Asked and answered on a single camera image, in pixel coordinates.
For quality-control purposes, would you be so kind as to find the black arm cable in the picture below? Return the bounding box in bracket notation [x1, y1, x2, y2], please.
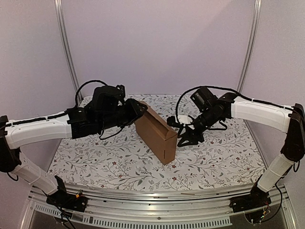
[74, 80, 127, 140]
[175, 85, 296, 131]

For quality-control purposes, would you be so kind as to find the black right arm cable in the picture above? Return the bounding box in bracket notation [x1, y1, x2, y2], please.
[175, 85, 296, 131]

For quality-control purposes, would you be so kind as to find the aluminium front rail frame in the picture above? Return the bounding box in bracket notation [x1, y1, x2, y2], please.
[20, 184, 299, 229]

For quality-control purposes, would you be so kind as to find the aluminium corner post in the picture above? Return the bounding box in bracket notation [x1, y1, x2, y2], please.
[54, 0, 79, 91]
[237, 0, 262, 93]

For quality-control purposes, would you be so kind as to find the white floral table cloth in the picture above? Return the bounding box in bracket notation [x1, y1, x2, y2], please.
[45, 94, 265, 191]

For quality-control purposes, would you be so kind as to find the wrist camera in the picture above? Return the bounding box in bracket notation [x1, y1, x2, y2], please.
[166, 115, 193, 127]
[116, 84, 126, 97]

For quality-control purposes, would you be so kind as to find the left aluminium corner post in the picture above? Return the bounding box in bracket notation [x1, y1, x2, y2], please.
[54, 0, 79, 91]

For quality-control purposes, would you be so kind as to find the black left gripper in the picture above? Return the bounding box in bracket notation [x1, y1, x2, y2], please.
[99, 98, 148, 132]

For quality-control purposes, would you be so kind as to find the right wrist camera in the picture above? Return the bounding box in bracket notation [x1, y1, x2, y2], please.
[166, 115, 193, 127]

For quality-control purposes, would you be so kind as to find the brown cardboard box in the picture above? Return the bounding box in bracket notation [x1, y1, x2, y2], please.
[135, 106, 177, 165]

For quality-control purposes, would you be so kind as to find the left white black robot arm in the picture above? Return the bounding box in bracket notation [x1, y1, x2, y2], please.
[0, 85, 148, 209]

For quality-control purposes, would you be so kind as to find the right aluminium corner post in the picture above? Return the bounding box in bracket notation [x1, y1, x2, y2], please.
[237, 0, 262, 93]

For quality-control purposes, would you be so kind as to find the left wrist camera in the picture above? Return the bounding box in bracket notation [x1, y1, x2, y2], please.
[116, 84, 126, 97]

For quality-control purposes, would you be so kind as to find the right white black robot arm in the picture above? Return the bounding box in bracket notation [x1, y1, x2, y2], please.
[167, 85, 305, 212]

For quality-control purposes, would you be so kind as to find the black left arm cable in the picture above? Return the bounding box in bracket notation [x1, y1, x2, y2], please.
[74, 80, 127, 140]

